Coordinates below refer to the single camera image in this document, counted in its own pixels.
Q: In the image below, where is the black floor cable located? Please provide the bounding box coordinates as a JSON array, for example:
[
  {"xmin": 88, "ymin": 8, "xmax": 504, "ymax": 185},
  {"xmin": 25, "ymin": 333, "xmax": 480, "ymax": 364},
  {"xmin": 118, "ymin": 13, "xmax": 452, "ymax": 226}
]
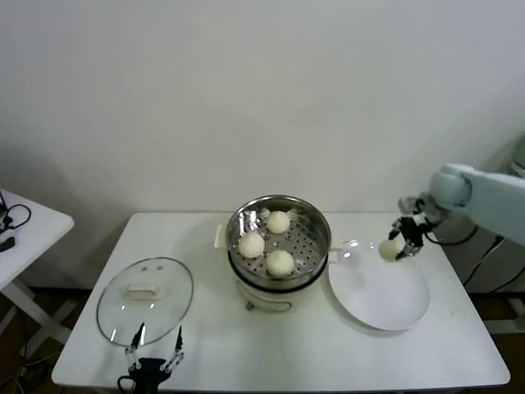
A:
[{"xmin": 463, "ymin": 236, "xmax": 512, "ymax": 289}]

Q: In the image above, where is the white and dark power adapter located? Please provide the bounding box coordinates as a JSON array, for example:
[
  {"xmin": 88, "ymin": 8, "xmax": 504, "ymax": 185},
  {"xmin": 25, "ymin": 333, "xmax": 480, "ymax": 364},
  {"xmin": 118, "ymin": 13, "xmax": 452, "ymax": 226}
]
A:
[{"xmin": 0, "ymin": 229, "xmax": 17, "ymax": 254}]

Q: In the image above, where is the white side table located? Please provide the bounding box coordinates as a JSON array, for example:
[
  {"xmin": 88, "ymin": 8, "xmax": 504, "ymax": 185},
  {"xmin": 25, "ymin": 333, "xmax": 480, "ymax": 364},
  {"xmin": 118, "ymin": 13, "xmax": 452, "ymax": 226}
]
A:
[{"xmin": 0, "ymin": 188, "xmax": 75, "ymax": 359}]

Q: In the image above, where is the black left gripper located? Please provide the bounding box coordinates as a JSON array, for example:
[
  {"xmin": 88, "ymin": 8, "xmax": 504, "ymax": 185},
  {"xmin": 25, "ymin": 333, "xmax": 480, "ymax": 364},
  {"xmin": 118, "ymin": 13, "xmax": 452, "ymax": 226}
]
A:
[{"xmin": 125, "ymin": 322, "xmax": 185, "ymax": 381}]

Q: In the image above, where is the stainless steel steamer basket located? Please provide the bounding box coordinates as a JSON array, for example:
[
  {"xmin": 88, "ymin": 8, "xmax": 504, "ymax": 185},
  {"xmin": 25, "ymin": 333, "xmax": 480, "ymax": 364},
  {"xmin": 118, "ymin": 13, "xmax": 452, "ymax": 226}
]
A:
[{"xmin": 225, "ymin": 195, "xmax": 331, "ymax": 289}]

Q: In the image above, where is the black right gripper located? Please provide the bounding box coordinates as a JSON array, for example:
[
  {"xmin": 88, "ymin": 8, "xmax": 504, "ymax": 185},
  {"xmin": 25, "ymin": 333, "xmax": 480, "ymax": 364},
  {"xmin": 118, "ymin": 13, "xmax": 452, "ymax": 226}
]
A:
[{"xmin": 387, "ymin": 204, "xmax": 446, "ymax": 262}]

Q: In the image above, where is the black looped cable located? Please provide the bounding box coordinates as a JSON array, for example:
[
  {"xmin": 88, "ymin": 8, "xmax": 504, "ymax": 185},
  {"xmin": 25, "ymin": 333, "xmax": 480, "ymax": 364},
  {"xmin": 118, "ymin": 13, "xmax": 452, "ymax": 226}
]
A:
[{"xmin": 0, "ymin": 204, "xmax": 32, "ymax": 231}]

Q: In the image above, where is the white round plate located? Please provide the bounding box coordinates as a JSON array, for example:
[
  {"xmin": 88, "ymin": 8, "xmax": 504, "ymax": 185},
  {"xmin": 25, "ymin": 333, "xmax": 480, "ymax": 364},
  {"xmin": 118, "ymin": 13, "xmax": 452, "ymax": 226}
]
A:
[{"xmin": 326, "ymin": 239, "xmax": 431, "ymax": 332}]

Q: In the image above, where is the white steamed baozi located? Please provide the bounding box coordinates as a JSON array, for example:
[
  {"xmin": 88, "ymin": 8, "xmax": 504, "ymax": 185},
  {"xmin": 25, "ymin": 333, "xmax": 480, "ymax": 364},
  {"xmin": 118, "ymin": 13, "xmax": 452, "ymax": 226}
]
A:
[
  {"xmin": 267, "ymin": 209, "xmax": 291, "ymax": 236},
  {"xmin": 266, "ymin": 250, "xmax": 295, "ymax": 277},
  {"xmin": 238, "ymin": 232, "xmax": 266, "ymax": 260},
  {"xmin": 379, "ymin": 240, "xmax": 405, "ymax": 264}
]

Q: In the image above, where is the cream electric cooker base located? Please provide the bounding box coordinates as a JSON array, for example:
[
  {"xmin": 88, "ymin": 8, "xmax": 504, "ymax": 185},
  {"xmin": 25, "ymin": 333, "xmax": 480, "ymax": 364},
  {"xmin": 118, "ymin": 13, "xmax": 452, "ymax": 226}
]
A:
[{"xmin": 212, "ymin": 223, "xmax": 341, "ymax": 314}]

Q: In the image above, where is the white furniture frame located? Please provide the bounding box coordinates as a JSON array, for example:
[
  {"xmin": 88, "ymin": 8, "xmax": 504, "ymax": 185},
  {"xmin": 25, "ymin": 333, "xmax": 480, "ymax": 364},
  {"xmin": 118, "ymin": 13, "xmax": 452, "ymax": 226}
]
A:
[{"xmin": 486, "ymin": 295, "xmax": 525, "ymax": 336}]

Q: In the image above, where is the glass lid with cream handle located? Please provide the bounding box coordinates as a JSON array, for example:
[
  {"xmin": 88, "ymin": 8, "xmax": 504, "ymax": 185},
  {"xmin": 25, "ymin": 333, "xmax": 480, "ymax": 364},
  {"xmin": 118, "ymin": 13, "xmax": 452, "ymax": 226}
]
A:
[{"xmin": 96, "ymin": 256, "xmax": 194, "ymax": 345}]

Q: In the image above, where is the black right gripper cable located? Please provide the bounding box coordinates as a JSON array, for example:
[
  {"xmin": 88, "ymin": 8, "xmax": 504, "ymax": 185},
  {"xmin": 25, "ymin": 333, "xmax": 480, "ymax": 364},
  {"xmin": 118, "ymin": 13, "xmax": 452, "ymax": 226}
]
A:
[{"xmin": 426, "ymin": 225, "xmax": 479, "ymax": 247}]

